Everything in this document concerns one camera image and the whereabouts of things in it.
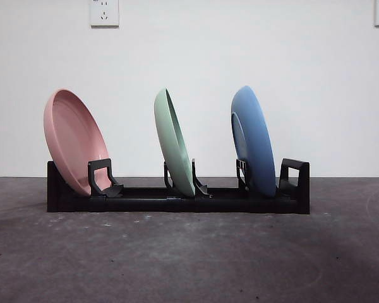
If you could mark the pink plate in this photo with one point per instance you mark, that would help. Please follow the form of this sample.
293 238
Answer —
72 132

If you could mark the blue plate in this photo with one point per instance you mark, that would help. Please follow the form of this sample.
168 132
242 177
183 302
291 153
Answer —
256 132

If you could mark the black plate rack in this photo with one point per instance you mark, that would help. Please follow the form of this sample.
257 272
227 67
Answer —
145 206

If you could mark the green plate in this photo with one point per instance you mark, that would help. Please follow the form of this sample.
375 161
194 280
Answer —
172 148

